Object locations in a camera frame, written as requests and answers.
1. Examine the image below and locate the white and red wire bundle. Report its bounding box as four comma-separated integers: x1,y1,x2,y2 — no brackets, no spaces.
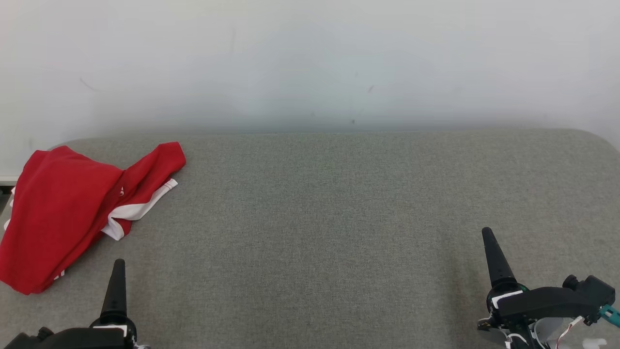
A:
555,315,585,349

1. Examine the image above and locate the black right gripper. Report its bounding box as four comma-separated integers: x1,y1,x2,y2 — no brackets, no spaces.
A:
479,227,594,340

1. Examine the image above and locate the red Bulls basketball jersey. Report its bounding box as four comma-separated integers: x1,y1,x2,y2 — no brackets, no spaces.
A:
0,145,126,295

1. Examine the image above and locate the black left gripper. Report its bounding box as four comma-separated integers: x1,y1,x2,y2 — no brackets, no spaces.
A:
48,259,146,349

